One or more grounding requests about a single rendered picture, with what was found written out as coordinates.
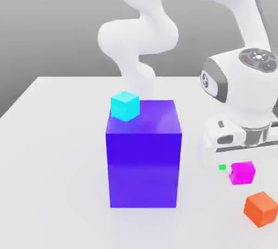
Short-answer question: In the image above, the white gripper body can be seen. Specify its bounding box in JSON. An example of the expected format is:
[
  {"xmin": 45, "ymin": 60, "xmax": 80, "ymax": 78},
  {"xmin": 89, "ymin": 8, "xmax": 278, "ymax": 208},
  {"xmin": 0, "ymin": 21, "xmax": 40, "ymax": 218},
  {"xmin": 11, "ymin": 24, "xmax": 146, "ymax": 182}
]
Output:
[{"xmin": 214, "ymin": 139, "xmax": 278, "ymax": 164}]

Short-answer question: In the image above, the small magenta cube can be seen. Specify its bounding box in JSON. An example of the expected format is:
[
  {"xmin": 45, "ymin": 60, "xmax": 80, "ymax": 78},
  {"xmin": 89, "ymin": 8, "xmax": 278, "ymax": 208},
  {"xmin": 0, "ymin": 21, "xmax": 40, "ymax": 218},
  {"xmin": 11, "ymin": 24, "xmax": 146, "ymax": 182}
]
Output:
[{"xmin": 228, "ymin": 161, "xmax": 256, "ymax": 186}]

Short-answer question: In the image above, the small orange cube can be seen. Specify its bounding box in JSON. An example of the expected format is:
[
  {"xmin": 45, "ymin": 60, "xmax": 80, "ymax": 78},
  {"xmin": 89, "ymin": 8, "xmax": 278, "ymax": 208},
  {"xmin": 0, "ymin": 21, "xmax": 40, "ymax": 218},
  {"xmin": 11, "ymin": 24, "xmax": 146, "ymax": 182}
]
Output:
[{"xmin": 243, "ymin": 191, "xmax": 278, "ymax": 228}]

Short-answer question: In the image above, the small cyan cube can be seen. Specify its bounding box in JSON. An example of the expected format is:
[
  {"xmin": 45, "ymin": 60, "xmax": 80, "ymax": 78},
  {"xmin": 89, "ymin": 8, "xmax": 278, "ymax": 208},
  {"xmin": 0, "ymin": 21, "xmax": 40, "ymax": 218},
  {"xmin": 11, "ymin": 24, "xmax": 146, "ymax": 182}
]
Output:
[{"xmin": 110, "ymin": 91, "xmax": 140, "ymax": 123}]

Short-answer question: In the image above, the large blue box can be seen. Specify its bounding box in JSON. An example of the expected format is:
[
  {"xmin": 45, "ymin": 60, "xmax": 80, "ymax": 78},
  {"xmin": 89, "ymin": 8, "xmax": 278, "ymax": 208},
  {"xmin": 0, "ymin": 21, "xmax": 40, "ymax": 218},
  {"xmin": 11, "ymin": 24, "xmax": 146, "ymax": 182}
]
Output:
[{"xmin": 105, "ymin": 99, "xmax": 182, "ymax": 209}]

